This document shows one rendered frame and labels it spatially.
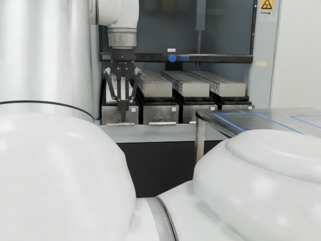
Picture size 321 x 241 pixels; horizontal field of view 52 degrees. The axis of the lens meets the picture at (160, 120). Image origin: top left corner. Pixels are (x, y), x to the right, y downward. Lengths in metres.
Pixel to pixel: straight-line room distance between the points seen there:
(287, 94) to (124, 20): 1.98
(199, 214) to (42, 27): 0.18
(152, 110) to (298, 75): 1.78
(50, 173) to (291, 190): 0.14
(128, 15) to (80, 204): 0.85
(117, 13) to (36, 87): 0.77
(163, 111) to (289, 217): 1.05
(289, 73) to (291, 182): 2.57
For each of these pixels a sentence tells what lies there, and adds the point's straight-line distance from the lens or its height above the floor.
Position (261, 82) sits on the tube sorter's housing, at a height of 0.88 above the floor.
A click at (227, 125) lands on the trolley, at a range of 0.92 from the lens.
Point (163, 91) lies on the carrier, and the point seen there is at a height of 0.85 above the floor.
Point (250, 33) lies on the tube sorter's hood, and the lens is 1.38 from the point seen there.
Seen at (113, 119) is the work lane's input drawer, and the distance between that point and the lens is 1.22.
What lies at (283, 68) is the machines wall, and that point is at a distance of 2.74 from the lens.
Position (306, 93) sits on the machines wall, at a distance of 2.88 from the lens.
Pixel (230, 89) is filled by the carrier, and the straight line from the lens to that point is 1.36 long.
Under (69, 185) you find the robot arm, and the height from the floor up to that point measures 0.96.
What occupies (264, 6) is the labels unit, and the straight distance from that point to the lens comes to 1.42.
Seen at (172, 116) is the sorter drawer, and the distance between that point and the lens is 1.24.
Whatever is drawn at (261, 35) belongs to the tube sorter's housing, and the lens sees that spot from 1.41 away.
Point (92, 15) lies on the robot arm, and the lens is 1.01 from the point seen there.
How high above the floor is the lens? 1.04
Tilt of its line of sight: 14 degrees down
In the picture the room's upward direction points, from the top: 1 degrees clockwise
